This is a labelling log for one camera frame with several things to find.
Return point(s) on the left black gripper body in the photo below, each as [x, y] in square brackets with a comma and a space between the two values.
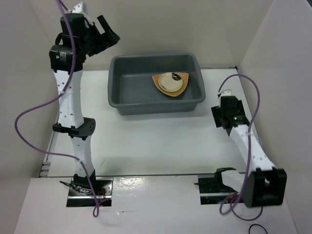
[91, 42]

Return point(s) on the grey plastic bin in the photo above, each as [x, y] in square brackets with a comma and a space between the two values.
[133, 87]

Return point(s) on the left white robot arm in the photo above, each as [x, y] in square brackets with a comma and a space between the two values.
[68, 69]

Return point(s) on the triangular wooden plate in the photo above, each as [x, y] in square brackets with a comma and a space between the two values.
[185, 78]

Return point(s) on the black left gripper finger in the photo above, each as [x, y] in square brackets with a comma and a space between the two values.
[104, 24]
[110, 38]

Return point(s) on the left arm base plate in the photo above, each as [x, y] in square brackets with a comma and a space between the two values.
[83, 197]

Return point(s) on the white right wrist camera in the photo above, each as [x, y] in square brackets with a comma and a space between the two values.
[224, 93]

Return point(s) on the small cream floral dish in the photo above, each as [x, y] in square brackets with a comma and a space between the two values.
[170, 82]

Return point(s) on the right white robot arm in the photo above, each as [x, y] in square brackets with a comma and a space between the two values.
[263, 184]

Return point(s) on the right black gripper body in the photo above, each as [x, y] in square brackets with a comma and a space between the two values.
[217, 112]

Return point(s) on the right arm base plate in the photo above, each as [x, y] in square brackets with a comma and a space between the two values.
[212, 190]

